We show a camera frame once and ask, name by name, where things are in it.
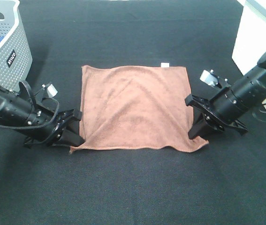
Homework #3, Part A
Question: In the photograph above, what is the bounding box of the white plastic storage bin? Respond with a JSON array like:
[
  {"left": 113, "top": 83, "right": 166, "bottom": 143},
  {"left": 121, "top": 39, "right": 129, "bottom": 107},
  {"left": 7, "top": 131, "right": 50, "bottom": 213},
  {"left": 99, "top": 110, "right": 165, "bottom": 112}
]
[{"left": 231, "top": 0, "right": 266, "bottom": 119}]

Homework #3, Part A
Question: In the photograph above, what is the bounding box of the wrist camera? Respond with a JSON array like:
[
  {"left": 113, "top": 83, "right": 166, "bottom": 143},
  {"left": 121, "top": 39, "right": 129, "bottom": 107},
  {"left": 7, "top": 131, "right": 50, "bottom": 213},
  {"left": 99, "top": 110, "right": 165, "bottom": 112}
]
[
  {"left": 42, "top": 82, "right": 58, "bottom": 98},
  {"left": 200, "top": 70, "right": 231, "bottom": 90}
]

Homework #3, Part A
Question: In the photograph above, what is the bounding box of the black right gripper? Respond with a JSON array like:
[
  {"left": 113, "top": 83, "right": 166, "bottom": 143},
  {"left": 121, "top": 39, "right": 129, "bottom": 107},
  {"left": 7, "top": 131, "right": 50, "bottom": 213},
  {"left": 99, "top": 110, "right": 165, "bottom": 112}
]
[{"left": 185, "top": 94, "right": 248, "bottom": 139}]

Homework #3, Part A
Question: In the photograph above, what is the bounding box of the black table mat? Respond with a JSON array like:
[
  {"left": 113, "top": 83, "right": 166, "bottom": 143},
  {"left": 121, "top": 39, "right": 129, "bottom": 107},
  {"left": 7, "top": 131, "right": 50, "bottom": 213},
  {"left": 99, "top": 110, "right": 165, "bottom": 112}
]
[{"left": 0, "top": 0, "right": 266, "bottom": 225}]

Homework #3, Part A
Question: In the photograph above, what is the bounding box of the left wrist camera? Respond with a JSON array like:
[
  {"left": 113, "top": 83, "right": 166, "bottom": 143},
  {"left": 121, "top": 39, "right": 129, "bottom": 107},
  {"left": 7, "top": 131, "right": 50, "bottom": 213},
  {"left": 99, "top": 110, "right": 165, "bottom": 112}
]
[{"left": 42, "top": 82, "right": 58, "bottom": 98}]

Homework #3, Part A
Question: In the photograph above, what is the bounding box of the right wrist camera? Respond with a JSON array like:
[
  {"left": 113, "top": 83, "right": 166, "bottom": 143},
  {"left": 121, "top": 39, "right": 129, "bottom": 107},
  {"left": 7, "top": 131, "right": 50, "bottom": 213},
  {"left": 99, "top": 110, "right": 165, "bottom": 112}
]
[{"left": 200, "top": 70, "right": 231, "bottom": 90}]

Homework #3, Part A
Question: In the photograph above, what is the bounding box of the grey perforated laundry basket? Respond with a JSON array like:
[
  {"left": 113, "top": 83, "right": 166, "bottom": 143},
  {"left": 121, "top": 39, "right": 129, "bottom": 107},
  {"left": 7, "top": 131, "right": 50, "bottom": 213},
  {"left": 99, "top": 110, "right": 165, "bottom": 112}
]
[{"left": 0, "top": 0, "right": 32, "bottom": 94}]

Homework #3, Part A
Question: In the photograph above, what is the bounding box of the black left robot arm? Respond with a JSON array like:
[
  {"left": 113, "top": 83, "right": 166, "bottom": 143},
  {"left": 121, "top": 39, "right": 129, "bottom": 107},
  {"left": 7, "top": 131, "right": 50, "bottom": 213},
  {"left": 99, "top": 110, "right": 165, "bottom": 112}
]
[{"left": 0, "top": 81, "right": 85, "bottom": 148}]

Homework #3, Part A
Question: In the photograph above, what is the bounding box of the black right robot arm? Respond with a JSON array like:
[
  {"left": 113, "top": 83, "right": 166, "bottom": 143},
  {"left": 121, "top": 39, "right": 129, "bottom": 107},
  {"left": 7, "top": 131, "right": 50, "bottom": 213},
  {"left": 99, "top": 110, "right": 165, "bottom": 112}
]
[{"left": 185, "top": 52, "right": 266, "bottom": 140}]

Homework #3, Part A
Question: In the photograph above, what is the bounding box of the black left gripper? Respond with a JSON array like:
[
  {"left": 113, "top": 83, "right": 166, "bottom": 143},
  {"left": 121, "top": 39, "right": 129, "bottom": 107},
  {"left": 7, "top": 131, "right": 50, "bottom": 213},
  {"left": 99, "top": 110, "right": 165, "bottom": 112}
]
[{"left": 23, "top": 110, "right": 85, "bottom": 148}]

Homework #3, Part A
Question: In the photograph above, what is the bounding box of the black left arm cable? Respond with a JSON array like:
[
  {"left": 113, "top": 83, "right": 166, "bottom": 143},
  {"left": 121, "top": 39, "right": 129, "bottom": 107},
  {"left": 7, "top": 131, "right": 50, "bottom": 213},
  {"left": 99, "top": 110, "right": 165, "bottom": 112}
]
[{"left": 0, "top": 80, "right": 60, "bottom": 130}]

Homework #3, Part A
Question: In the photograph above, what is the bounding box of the brown microfiber towel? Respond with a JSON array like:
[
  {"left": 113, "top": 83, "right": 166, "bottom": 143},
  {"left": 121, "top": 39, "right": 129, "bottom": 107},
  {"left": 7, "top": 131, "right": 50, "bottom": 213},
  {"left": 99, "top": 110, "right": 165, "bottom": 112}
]
[{"left": 70, "top": 65, "right": 209, "bottom": 153}]

